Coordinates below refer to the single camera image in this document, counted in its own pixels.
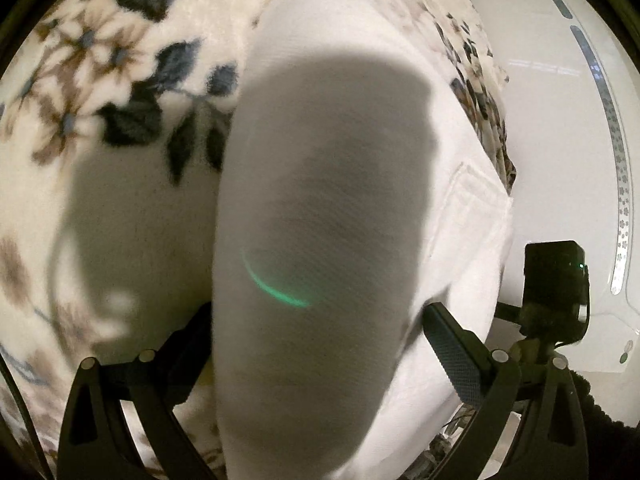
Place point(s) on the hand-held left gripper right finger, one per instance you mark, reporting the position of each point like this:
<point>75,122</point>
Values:
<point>450,355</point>

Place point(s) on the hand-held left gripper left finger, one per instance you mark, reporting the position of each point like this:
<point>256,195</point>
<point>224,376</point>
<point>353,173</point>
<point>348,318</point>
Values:
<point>187,365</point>

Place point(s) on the floral fleece blanket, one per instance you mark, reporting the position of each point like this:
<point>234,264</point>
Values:
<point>100,110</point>

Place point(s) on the white pants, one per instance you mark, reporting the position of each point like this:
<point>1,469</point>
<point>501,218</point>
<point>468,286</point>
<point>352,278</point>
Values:
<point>325,185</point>

